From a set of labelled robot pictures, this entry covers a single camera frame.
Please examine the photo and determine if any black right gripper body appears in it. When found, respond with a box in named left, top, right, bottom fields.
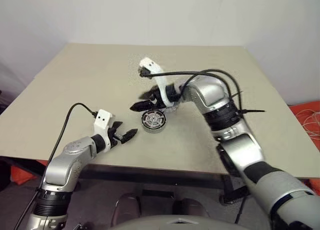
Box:
left=149, top=88, right=167, bottom=110

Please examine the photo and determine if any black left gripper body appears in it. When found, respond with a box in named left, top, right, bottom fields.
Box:
left=107, top=125, right=124, bottom=148

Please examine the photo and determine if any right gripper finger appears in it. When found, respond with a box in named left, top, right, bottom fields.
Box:
left=129, top=99, right=153, bottom=113
left=138, top=88, right=157, bottom=100

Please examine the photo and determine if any black round rotor wheel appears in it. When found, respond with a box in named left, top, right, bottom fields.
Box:
left=140, top=110, right=167, bottom=129

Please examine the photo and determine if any round grey metal disc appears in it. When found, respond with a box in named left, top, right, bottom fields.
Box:
left=139, top=109, right=168, bottom=134

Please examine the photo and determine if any black rectangular block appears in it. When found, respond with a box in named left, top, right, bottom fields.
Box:
left=142, top=188, right=175, bottom=198

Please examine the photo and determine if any black zip tie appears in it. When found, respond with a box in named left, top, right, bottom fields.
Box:
left=232, top=89, right=266, bottom=115

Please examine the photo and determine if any grey robot torso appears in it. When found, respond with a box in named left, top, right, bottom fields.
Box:
left=109, top=214, right=273, bottom=230

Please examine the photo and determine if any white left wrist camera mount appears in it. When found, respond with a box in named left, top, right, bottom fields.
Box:
left=93, top=109, right=115, bottom=152

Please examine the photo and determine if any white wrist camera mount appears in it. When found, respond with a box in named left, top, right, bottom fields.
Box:
left=138, top=57, right=181, bottom=113
left=93, top=109, right=115, bottom=152

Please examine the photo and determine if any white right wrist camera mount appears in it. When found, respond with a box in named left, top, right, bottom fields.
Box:
left=138, top=57, right=181, bottom=113

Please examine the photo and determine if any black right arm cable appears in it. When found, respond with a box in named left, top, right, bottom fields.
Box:
left=140, top=69, right=245, bottom=118

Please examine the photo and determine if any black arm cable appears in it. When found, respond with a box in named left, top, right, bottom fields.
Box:
left=13, top=103, right=99, bottom=230
left=140, top=69, right=245, bottom=118

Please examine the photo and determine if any black table frame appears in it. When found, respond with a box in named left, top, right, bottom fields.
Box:
left=0, top=156, right=251, bottom=205

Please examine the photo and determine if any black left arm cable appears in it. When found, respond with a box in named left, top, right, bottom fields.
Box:
left=13, top=103, right=99, bottom=230

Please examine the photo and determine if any white coiled cord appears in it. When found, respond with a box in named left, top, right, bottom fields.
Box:
left=296, top=109, right=320, bottom=140

